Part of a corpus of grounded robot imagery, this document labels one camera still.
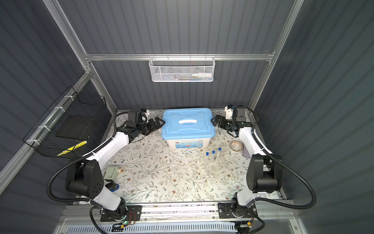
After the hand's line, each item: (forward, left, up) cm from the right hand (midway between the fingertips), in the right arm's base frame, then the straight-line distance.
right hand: (219, 122), depth 89 cm
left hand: (-2, +36, +1) cm, 36 cm away
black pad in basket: (-11, +80, +11) cm, 81 cm away
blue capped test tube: (-20, +8, -15) cm, 26 cm away
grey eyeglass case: (-12, -18, -17) cm, 27 cm away
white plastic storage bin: (-8, +16, -11) cm, 21 cm away
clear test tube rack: (-19, +3, -18) cm, 26 cm away
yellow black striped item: (-22, +73, +9) cm, 77 cm away
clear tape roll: (-6, -13, -19) cm, 24 cm away
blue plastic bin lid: (-1, +20, +1) cm, 20 cm away
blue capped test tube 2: (-19, +4, -16) cm, 25 cm away
